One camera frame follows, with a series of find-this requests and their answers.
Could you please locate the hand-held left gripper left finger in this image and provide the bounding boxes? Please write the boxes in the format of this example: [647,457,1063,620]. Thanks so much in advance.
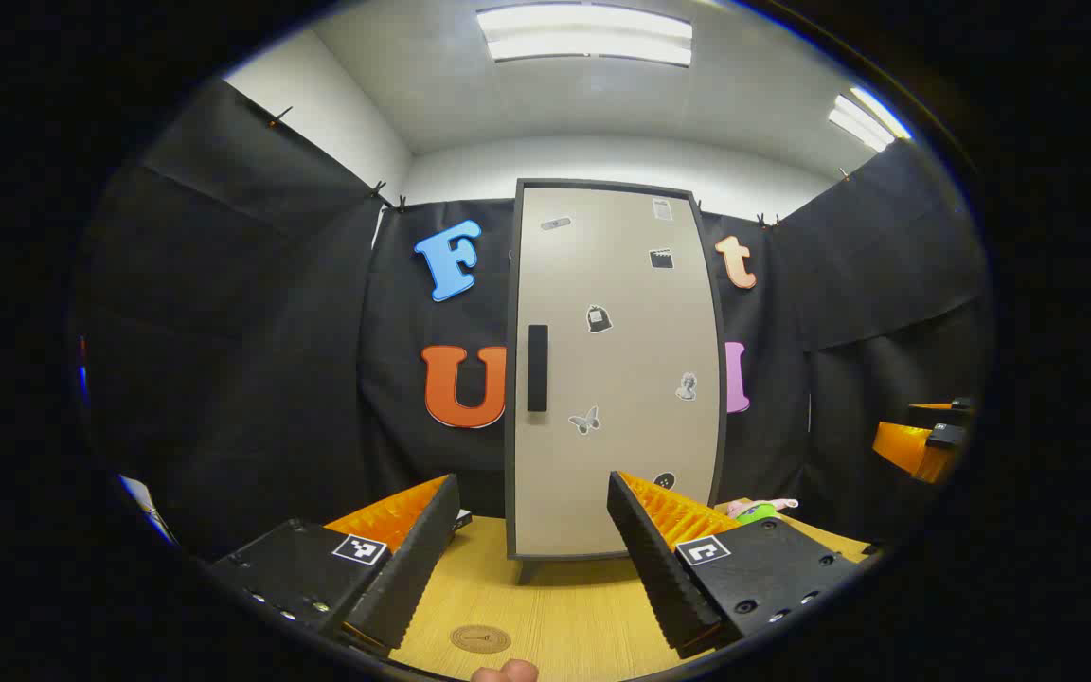
[207,472,463,659]

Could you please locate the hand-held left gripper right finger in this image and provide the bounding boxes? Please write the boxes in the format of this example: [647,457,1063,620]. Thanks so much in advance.
[605,469,867,661]

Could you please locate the round brown coaster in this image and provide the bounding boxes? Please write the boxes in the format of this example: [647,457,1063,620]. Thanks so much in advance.
[450,624,512,655]

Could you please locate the dark grey cabinet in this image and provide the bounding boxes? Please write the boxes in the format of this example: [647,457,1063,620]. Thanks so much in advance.
[505,178,728,585]

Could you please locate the beige cabinet door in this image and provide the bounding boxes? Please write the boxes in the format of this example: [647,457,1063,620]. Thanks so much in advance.
[514,185,722,560]

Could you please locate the black cabinet door handle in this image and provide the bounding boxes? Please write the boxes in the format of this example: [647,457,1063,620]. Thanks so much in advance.
[527,324,549,413]

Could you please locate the green and pink plush toy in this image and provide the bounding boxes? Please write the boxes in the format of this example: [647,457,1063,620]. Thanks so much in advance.
[716,497,800,525]

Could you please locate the black backdrop cloth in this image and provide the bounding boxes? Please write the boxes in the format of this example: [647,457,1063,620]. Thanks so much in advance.
[72,81,993,569]

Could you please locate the ceiling light panel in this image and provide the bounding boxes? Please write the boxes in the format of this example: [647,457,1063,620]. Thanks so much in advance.
[476,3,694,67]
[828,87,913,153]

